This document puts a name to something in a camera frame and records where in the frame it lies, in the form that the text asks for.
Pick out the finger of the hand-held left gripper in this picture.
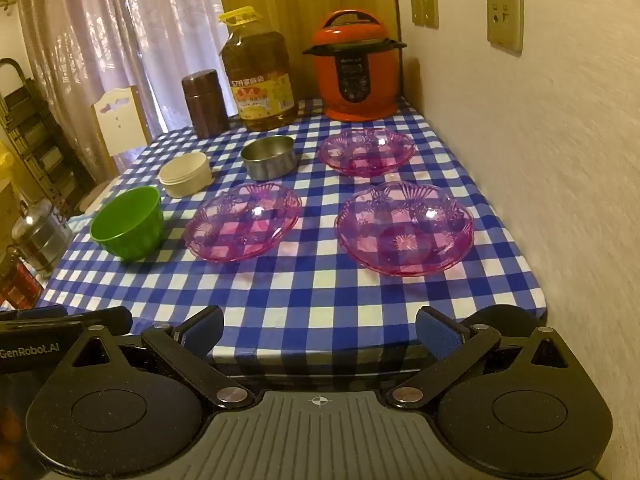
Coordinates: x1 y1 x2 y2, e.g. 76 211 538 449
0 304 68 323
0 306 134 336

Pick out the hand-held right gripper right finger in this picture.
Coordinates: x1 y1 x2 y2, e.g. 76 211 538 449
387 305 572 409

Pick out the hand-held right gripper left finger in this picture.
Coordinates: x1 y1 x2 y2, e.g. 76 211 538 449
70 305 256 409

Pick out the green plastic bowl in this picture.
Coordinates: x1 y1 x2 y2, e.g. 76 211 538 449
90 186 165 262

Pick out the pink transparent plastic plate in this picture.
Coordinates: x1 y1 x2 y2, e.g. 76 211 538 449
184 182 303 263
319 127 417 178
334 181 476 278

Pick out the cream white bowl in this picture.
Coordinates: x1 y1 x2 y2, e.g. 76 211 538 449
158 152 213 199

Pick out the stainless steel bowl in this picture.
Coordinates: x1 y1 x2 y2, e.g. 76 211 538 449
240 135 299 181

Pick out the dark jar with red label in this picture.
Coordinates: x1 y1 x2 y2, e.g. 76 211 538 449
0 259 45 311

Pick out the stacked steel lunch container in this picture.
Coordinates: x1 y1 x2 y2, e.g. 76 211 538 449
10 199 75 278

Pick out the light blue checkered cloth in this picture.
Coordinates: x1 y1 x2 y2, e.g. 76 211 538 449
65 212 98 233

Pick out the cardboard box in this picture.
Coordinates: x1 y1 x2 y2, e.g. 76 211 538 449
0 175 26 256

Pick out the blue white checkered tablecloth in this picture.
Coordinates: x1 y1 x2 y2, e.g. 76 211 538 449
37 95 548 391

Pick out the black metal rack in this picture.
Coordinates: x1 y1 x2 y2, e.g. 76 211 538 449
0 57 83 211

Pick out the white wooden chair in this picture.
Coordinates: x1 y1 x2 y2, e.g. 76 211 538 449
80 85 151 211

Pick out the brown cylindrical canister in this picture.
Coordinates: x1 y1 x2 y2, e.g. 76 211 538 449
181 69 232 139

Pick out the large cooking oil bottle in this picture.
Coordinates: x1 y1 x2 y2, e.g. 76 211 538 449
218 6 296 131

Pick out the red electric pressure cooker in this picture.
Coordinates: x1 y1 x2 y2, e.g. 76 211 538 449
302 9 407 122

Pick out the sheer pale curtain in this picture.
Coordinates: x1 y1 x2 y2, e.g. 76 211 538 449
15 0 223 181

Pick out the beige wall socket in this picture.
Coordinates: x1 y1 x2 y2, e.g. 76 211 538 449
487 0 524 53

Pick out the beige wall switch plate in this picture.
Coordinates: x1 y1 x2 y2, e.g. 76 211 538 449
411 0 440 29

